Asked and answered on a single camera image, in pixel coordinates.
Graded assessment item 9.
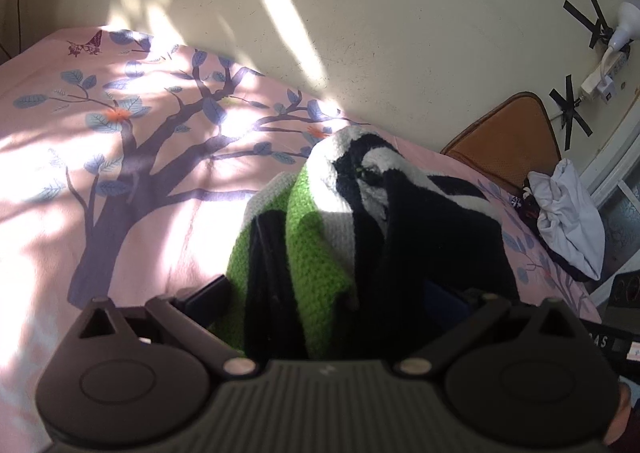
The white power strip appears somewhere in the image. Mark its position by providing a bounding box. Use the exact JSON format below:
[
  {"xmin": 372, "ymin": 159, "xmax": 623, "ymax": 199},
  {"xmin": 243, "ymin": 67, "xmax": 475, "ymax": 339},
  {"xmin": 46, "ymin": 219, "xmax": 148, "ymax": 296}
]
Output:
[{"xmin": 580, "ymin": 50, "xmax": 630, "ymax": 106}]

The black tape cross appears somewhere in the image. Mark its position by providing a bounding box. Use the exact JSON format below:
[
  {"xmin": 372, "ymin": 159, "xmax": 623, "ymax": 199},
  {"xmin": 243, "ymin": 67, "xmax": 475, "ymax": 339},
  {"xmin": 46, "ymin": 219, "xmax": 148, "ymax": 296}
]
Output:
[
  {"xmin": 549, "ymin": 74, "xmax": 593, "ymax": 151},
  {"xmin": 563, "ymin": 0, "xmax": 613, "ymax": 50}
]

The brown wooden headboard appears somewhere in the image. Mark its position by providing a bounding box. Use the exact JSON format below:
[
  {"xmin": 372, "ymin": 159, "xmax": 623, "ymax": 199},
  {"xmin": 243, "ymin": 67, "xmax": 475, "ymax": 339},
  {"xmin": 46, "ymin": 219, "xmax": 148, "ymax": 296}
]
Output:
[{"xmin": 440, "ymin": 92, "xmax": 561, "ymax": 194}]

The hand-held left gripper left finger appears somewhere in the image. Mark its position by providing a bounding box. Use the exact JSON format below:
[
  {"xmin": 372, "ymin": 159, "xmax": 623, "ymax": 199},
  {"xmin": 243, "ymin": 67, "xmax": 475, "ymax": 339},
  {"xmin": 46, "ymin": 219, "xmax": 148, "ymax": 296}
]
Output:
[{"xmin": 75, "ymin": 274, "xmax": 262, "ymax": 378}]

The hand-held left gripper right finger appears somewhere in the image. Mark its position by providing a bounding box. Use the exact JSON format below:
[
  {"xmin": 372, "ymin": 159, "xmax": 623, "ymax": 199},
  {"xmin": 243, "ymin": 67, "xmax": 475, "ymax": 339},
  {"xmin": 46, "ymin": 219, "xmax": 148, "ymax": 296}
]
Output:
[{"xmin": 392, "ymin": 280, "xmax": 582, "ymax": 376}]

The black speaker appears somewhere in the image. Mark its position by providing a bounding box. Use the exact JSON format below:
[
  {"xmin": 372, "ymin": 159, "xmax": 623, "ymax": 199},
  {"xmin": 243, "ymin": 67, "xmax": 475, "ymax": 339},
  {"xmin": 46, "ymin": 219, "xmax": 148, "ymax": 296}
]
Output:
[{"xmin": 600, "ymin": 270, "xmax": 640, "ymax": 329}]

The white crumpled cloth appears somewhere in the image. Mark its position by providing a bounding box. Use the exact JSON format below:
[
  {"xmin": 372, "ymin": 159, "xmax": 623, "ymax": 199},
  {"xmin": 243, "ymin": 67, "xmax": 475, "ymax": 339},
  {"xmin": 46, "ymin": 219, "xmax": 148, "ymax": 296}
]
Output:
[{"xmin": 527, "ymin": 158, "xmax": 606, "ymax": 281}]

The black green white knit sweater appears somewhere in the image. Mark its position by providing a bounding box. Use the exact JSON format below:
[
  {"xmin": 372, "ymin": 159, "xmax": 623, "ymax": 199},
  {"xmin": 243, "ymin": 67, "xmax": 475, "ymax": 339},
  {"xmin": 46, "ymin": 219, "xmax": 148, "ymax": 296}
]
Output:
[{"xmin": 210, "ymin": 126, "xmax": 521, "ymax": 361}]

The pink tree print bedsheet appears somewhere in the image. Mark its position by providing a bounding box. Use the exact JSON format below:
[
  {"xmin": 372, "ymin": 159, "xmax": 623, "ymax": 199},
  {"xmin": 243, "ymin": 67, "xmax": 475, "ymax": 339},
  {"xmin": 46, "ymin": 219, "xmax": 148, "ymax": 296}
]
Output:
[{"xmin": 0, "ymin": 26, "xmax": 603, "ymax": 453}]

